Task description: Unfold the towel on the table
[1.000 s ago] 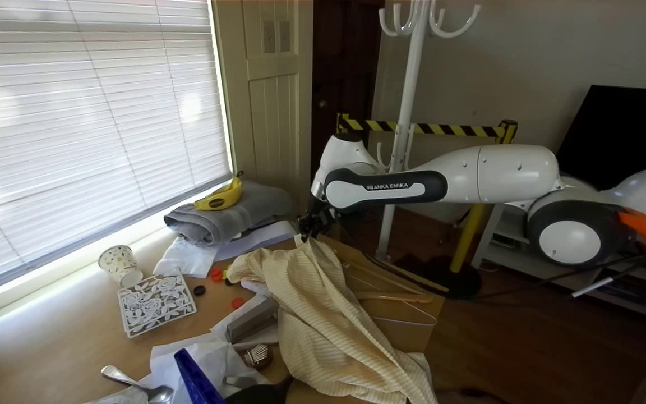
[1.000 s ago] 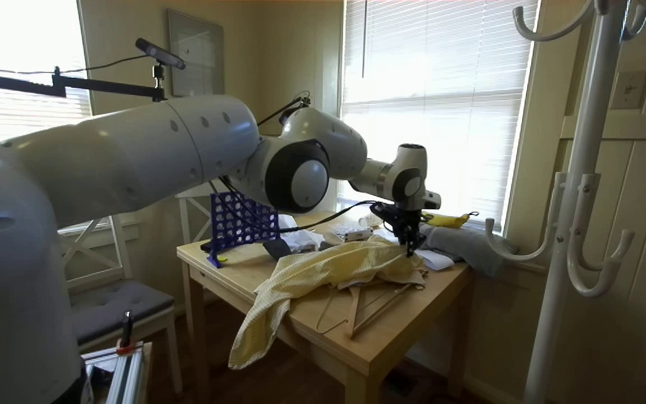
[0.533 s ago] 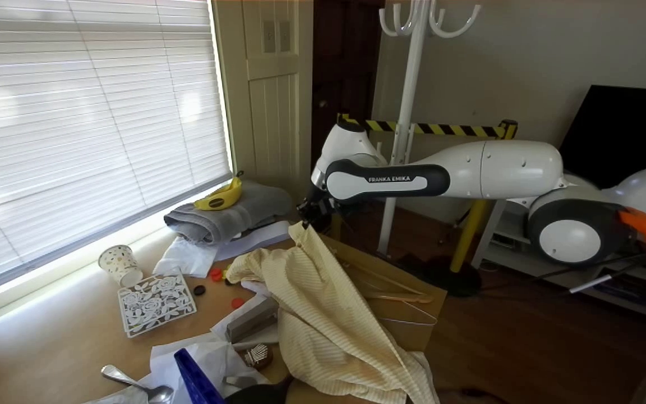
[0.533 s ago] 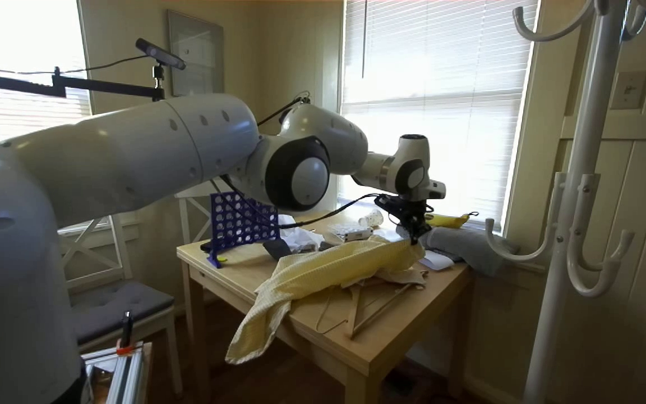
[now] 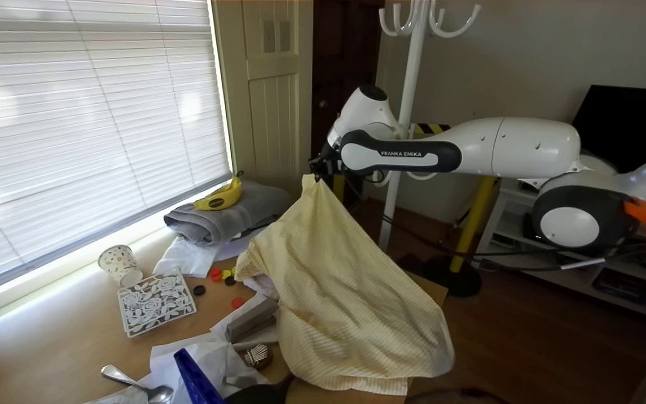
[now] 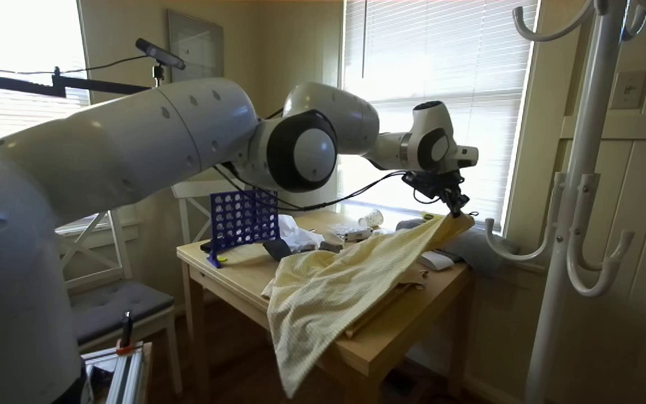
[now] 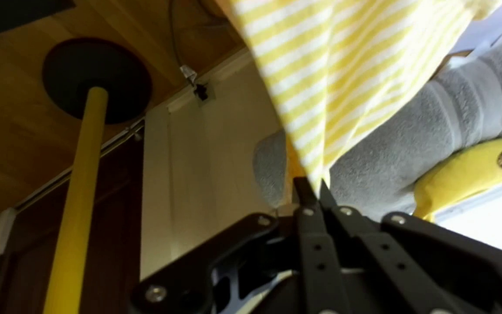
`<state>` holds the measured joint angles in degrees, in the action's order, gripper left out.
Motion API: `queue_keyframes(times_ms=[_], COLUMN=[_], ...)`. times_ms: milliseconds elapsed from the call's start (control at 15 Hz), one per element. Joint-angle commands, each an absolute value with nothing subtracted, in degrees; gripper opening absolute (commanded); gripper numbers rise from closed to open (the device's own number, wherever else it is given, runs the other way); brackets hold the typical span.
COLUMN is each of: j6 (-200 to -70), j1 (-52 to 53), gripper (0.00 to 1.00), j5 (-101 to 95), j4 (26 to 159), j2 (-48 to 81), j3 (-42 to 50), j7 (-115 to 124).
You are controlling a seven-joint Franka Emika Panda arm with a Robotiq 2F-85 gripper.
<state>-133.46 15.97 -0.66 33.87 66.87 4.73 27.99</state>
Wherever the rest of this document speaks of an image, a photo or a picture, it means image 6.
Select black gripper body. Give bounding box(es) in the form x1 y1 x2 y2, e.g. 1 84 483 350
400 167 466 206

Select yellow towel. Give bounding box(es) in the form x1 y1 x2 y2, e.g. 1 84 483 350
263 212 477 399

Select grey folded cloth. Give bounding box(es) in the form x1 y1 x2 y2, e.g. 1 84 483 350
395 215 508 278

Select small white cloth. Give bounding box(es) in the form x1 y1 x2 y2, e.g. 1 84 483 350
419 251 458 273

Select white coat rack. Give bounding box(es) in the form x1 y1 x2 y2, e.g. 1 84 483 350
485 0 646 404

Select large white window blinds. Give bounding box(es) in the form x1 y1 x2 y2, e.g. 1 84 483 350
335 0 542 227

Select wooden clothes hanger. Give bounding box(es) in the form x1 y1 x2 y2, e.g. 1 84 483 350
342 281 418 342

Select white crumpled cloth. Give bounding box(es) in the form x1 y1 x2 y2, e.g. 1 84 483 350
276 213 328 254

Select light wooden table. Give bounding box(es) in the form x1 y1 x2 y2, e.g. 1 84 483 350
174 212 477 404

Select blue connect four grid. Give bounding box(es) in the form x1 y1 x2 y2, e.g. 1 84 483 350
206 186 282 270

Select white wooden chair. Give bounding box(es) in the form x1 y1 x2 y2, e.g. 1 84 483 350
169 176 249 245

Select black marker with red collar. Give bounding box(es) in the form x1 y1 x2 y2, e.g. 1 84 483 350
116 309 136 354

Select white chair with grey cushion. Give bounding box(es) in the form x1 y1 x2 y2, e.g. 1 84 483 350
51 208 183 394

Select white open box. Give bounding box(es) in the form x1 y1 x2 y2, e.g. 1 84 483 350
79 342 154 404

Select black pan with handle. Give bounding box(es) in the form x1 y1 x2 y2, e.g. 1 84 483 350
263 235 296 263

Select grey wall panel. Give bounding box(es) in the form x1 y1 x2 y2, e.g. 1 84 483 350
163 6 227 86

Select black camera on boom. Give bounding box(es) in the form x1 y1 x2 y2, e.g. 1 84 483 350
132 35 188 71

